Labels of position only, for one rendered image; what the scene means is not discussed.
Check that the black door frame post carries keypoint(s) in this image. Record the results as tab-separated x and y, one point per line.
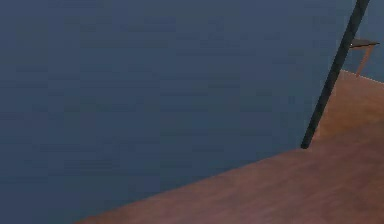
335	71

